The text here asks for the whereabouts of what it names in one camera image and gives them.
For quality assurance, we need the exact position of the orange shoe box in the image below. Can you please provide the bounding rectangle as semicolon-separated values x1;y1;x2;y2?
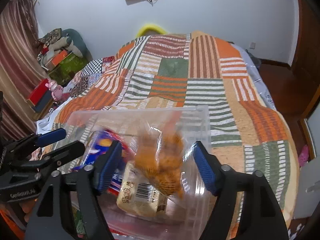
51;49;70;66

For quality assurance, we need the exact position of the brown striped curtain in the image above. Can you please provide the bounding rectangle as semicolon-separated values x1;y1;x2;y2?
0;0;48;141

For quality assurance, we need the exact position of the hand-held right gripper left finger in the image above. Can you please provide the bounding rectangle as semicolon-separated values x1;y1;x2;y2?
25;140;123;240

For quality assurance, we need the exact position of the pink plush toy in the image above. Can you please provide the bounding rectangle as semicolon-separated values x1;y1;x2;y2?
47;79;63;103

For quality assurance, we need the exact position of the cream snack packet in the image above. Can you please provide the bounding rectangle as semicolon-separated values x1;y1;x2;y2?
116;162;168;217

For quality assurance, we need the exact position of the pink slipper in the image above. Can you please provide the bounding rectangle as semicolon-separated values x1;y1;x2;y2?
298;144;310;167

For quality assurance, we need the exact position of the yellow plastic basin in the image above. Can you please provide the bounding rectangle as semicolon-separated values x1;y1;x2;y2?
136;23;166;37

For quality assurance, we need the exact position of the blue and red snack packet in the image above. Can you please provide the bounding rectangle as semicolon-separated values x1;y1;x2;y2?
71;129;131;196

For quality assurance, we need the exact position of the pale grey bedsheet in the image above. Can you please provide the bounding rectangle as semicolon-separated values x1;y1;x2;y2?
231;44;277;111

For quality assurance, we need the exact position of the floral fabric bag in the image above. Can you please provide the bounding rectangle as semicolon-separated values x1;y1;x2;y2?
38;28;63;46

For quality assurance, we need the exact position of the dark grey box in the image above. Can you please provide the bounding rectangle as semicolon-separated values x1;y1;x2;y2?
31;89;54;113

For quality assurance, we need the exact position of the green patterned box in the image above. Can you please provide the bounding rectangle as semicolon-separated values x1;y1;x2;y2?
48;53;87;83

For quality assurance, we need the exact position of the striped patchwork blanket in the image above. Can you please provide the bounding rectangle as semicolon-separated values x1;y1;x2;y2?
37;31;300;238

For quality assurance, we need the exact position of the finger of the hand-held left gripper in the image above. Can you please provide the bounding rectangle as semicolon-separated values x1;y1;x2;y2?
34;128;67;148
42;141;86;166

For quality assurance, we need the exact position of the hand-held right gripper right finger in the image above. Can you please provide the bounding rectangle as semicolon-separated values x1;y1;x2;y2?
191;141;288;240

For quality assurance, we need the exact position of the checkered cloth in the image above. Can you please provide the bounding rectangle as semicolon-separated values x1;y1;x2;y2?
64;56;116;100

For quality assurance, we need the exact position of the brown wooden door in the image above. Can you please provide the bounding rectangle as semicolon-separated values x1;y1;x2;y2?
291;0;320;122

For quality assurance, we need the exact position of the clear bag of orange snacks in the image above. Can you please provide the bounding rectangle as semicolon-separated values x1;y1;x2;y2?
134;112;186;198

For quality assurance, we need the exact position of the clear plastic storage box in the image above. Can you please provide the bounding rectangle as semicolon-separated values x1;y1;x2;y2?
53;105;213;238

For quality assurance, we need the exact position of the grey-green cushion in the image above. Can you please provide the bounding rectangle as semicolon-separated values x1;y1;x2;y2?
60;28;88;58

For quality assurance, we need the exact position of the red box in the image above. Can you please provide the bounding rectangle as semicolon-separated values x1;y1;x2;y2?
26;78;50;105

